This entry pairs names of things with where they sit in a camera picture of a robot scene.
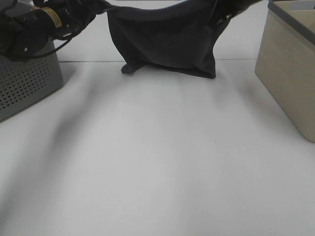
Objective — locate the grey basket with orange rim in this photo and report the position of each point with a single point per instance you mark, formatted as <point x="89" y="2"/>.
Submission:
<point x="23" y="84"/>

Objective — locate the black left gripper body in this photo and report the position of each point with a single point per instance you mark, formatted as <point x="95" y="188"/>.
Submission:
<point x="75" y="15"/>

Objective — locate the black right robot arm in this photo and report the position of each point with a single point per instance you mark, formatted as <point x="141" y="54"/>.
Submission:
<point x="225" y="10"/>

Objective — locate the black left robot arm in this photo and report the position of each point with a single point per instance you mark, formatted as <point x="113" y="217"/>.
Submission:
<point x="46" y="27"/>

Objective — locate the beige storage bin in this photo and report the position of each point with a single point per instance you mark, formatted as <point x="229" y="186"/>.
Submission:
<point x="286" y="60"/>

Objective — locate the dark grey towel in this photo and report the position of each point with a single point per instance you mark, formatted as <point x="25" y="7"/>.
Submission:
<point x="179" y="38"/>

